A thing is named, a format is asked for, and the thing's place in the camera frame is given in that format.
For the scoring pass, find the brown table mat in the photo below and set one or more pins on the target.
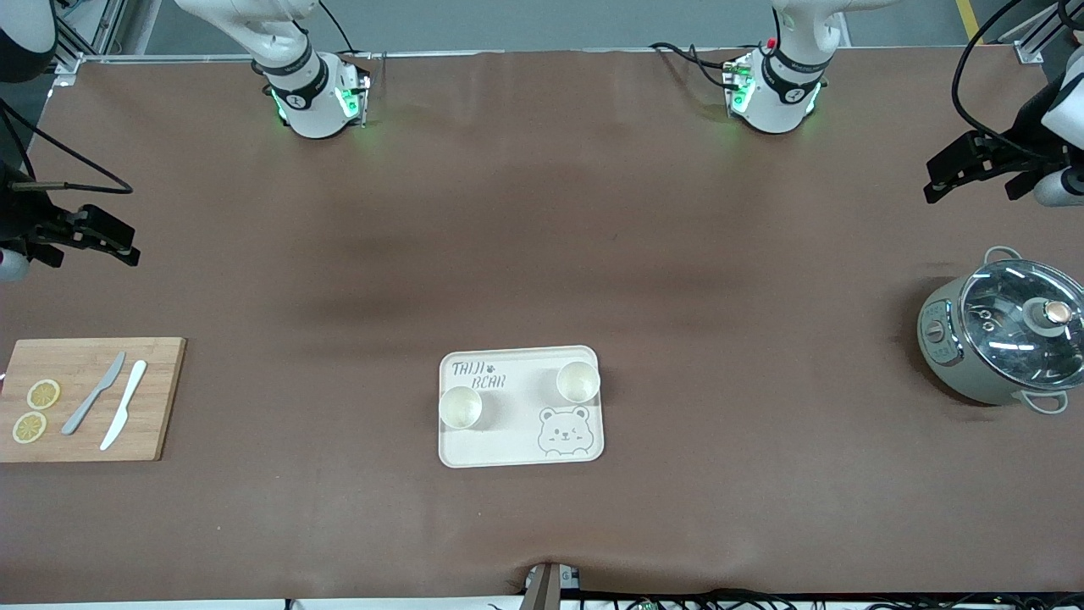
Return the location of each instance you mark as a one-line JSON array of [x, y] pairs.
[[542, 254]]

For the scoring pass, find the grey-green electric cooking pot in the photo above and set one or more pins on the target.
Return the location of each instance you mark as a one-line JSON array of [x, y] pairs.
[[944, 356]]

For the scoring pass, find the grey plastic knife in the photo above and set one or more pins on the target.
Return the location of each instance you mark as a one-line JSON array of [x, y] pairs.
[[93, 394]]

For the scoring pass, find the yellow lemon slice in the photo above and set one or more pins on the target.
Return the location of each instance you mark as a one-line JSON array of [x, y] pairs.
[[43, 394], [30, 428]]

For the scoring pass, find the brown camera mount bracket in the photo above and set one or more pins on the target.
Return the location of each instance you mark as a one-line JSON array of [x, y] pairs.
[[546, 589]]

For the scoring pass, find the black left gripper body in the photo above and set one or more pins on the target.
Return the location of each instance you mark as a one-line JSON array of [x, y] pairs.
[[1022, 146]]

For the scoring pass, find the beige bear print tray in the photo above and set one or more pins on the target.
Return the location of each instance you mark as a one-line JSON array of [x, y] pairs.
[[517, 432]]

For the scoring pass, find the wooden cutting board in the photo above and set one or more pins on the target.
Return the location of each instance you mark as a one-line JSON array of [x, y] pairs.
[[161, 407]]

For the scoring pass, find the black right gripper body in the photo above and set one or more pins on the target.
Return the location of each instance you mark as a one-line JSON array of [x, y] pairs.
[[19, 222]]

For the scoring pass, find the white IKEA cup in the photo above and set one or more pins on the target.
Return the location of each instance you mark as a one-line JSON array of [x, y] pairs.
[[578, 381], [460, 407]]

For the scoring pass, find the aluminium frame profile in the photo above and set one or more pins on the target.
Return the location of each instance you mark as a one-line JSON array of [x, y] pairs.
[[93, 34], [1029, 38]]

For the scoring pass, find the glass pot lid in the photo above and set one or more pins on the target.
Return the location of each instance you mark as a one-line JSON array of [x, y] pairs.
[[999, 313]]

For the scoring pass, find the white plastic knife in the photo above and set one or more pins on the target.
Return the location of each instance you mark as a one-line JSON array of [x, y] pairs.
[[125, 402]]

